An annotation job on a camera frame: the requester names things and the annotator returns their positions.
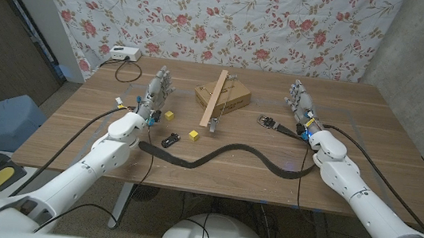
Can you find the black leather belt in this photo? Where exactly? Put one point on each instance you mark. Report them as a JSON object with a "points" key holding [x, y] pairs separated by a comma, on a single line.
{"points": [[233, 147]]}

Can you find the floral print backdrop cloth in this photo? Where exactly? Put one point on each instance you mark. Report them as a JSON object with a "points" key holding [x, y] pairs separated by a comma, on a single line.
{"points": [[208, 14]]}

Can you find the white power strip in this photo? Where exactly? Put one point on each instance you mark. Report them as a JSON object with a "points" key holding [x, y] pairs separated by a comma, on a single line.
{"points": [[125, 53]]}

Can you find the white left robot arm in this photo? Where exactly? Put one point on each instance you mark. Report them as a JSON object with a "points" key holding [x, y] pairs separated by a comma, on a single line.
{"points": [[68, 183]]}

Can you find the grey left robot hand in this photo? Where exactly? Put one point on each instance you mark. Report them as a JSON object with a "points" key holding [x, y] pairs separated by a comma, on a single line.
{"points": [[154, 94]]}

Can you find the yellow cube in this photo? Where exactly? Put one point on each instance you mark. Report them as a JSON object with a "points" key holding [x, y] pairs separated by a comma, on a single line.
{"points": [[193, 135], [169, 115]]}

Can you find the wooden strip with metal rod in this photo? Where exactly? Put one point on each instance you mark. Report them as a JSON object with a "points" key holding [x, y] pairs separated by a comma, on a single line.
{"points": [[214, 97]]}

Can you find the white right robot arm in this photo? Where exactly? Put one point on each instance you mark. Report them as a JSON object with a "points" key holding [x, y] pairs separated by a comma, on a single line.
{"points": [[366, 204]]}

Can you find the small black toy car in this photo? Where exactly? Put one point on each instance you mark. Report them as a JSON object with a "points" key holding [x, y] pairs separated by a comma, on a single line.
{"points": [[170, 140]]}

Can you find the black round fan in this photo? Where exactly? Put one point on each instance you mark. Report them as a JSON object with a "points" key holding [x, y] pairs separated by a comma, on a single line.
{"points": [[144, 193]]}

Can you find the brown cardboard box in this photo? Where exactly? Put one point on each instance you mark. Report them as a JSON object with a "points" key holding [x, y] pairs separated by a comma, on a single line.
{"points": [[239, 94]]}

